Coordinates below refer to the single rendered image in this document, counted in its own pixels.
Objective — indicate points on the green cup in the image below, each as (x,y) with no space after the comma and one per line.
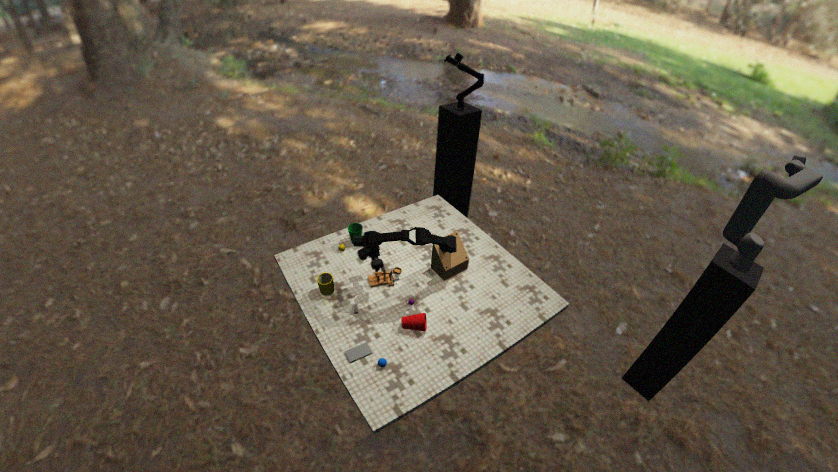
(355,229)

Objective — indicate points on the red plastic cup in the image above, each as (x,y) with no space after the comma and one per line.
(414,322)

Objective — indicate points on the yellow mug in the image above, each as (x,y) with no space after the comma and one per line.
(326,283)

